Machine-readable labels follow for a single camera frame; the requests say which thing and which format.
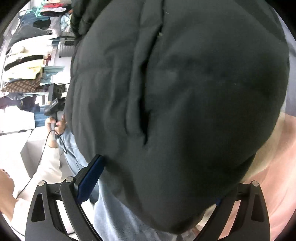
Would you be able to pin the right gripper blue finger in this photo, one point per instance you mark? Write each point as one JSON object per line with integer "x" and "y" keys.
{"x": 87, "y": 178}

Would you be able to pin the black puffer jacket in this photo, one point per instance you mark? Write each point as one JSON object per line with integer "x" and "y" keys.
{"x": 178, "y": 96}

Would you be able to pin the left hand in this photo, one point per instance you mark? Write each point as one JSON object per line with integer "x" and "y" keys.
{"x": 58, "y": 126}

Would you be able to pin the right hand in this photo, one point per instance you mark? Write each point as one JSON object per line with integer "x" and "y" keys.
{"x": 7, "y": 201}

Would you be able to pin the blue denim jeans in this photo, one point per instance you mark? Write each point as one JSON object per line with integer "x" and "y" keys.
{"x": 112, "y": 220}

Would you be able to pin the grey hard suitcase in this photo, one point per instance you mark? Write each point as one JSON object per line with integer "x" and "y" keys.
{"x": 66, "y": 47}

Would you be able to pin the teal clip hanger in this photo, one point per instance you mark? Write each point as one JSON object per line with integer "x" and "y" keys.
{"x": 35, "y": 12}

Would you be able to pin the patchwork bed quilt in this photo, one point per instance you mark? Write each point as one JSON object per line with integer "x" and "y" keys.
{"x": 274, "y": 164}

